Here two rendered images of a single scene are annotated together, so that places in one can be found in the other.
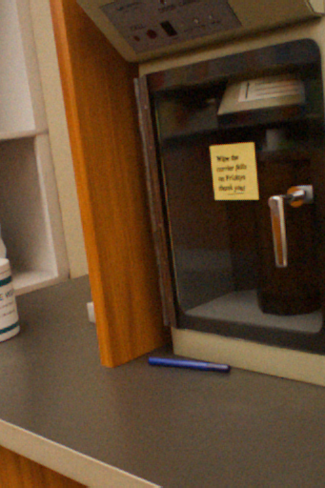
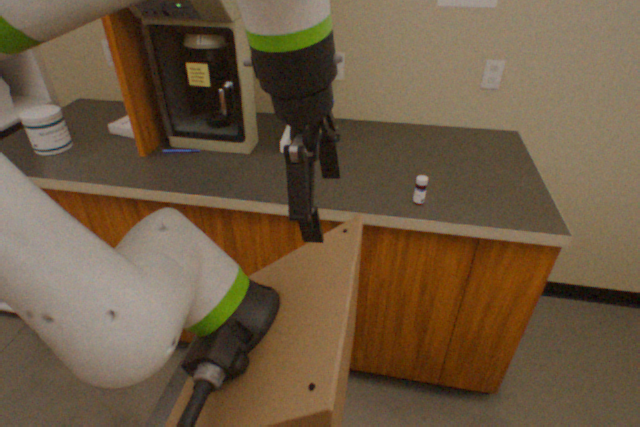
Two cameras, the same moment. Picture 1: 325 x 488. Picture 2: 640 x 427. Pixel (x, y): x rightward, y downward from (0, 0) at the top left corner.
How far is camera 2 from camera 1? 0.72 m
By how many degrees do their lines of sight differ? 40
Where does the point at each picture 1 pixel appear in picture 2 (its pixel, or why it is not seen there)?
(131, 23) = (145, 7)
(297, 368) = (228, 148)
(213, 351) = (191, 144)
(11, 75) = not seen: outside the picture
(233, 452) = (219, 180)
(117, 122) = (131, 43)
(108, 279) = (139, 119)
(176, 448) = (198, 183)
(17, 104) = not seen: outside the picture
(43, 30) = not seen: outside the picture
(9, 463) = (112, 203)
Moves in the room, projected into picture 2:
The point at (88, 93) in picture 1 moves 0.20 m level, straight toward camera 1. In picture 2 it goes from (118, 32) to (141, 45)
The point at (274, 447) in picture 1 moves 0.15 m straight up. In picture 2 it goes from (231, 177) to (226, 137)
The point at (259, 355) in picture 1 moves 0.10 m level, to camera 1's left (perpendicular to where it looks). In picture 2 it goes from (212, 144) to (186, 151)
